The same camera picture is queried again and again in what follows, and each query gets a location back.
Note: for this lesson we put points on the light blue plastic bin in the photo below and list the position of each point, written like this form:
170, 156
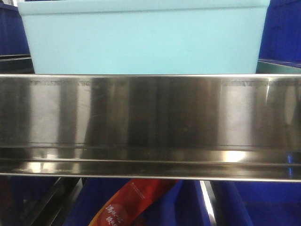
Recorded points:
144, 36

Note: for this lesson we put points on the dark blue bin lower middle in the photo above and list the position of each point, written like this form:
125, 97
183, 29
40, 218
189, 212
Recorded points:
183, 205

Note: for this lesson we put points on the dark blue bin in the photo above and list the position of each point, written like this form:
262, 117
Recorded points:
13, 40
259, 203
281, 38
183, 205

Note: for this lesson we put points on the dark blue bin lower right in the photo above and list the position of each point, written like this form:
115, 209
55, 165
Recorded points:
259, 203

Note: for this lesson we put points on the dark blue bin upper right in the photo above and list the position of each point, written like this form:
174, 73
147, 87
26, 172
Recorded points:
281, 38

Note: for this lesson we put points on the dark blue bin upper left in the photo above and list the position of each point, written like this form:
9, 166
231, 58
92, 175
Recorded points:
13, 40

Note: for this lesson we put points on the red snack bag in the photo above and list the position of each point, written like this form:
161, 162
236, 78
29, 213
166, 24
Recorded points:
124, 207

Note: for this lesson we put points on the stainless steel shelf rail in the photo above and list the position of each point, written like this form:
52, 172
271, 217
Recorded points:
210, 127

